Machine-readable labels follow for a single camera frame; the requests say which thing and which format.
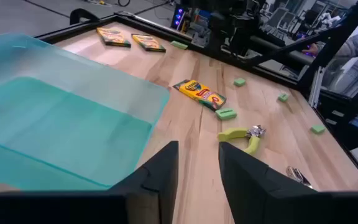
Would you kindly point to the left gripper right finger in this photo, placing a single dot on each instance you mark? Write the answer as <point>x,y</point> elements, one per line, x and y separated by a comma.
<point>253,193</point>

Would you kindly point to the green eraser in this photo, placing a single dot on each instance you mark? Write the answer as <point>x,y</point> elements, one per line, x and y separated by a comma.
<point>226,114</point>
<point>283,97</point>
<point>318,129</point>
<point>239,82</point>
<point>179,45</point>

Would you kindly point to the computer with purple lights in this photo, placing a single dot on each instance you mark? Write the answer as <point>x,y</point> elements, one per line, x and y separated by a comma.
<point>179,18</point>

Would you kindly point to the person's hand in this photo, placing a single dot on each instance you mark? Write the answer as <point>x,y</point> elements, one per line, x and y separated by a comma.
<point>311,49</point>

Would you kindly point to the black frame clamp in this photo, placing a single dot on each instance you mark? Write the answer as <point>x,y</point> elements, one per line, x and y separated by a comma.
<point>75,14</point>

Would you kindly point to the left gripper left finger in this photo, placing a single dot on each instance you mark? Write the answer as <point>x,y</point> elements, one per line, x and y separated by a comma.
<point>163,174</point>

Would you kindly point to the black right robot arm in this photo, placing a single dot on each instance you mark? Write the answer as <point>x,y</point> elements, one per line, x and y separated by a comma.
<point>228,31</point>

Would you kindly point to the teal translucent plastic bin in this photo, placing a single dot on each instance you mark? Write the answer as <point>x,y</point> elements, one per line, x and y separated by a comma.
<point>57,124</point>

